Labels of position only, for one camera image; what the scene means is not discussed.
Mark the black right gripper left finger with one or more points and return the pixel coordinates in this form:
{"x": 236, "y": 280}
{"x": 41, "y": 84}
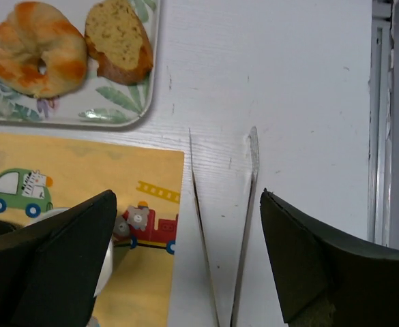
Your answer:
{"x": 49, "y": 270}

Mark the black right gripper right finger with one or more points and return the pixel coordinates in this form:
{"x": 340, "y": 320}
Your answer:
{"x": 324, "y": 276}

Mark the metal tongs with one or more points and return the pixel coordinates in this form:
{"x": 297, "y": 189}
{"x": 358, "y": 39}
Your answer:
{"x": 255, "y": 166}

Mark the ring-shaped orange bread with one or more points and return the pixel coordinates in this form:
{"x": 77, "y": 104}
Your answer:
{"x": 42, "y": 54}

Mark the sliced bread piece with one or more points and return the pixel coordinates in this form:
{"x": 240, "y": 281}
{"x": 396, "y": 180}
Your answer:
{"x": 117, "y": 40}

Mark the white-lined green cup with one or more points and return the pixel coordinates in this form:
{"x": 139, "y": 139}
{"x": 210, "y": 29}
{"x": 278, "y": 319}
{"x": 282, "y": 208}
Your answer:
{"x": 107, "y": 267}

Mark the yellow cartoon placemat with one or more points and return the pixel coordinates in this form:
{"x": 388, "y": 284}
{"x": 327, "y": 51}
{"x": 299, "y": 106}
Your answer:
{"x": 41, "y": 176}

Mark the leaf-patterned white tray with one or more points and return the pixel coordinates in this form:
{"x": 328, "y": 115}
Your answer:
{"x": 99, "y": 102}

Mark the aluminium table frame rail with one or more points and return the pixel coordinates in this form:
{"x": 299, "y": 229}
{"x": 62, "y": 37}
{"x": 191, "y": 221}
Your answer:
{"x": 381, "y": 84}

